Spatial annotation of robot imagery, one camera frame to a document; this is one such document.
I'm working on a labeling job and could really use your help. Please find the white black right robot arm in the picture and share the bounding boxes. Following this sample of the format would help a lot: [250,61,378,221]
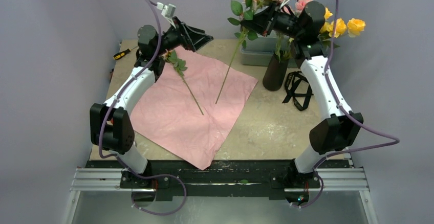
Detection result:
[241,1,363,187]

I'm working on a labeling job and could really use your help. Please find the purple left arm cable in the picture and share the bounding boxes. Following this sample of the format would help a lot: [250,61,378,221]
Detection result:
[98,0,188,216]

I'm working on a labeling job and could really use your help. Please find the peach rose stem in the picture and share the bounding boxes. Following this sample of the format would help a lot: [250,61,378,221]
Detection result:
[216,0,283,102]

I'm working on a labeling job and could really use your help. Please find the pink wrapping paper sheet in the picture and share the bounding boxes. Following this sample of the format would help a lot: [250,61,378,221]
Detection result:
[131,47,257,169]

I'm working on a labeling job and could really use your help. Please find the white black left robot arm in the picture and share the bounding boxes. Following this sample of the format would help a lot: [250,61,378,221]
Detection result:
[90,16,213,188]

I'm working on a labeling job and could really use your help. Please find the yellow rose stem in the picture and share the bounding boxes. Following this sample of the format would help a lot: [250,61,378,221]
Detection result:
[319,8,366,47]

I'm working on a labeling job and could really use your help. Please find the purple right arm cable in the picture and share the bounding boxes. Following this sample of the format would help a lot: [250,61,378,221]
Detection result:
[290,0,401,210]

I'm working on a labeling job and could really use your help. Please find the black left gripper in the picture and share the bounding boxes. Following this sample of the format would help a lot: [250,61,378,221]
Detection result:
[155,17,213,57]

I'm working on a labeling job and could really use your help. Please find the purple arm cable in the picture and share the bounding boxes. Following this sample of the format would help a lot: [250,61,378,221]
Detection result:
[98,0,188,216]
[290,0,401,210]

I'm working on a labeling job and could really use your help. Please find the black ribbon with gold lettering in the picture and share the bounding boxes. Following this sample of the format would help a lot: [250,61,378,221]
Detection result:
[282,71,314,112]

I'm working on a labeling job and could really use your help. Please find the yellow black handled screwdriver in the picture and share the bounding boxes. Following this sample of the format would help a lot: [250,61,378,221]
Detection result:
[113,46,138,60]

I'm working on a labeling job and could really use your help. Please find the dark cylindrical vase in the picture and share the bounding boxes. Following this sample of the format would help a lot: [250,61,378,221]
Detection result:
[262,54,289,91]

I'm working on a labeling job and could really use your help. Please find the aluminium rail frame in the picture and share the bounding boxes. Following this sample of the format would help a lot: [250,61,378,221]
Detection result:
[61,41,379,224]

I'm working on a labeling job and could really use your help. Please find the green translucent plastic storage box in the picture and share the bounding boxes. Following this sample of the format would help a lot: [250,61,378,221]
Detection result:
[241,20,293,62]

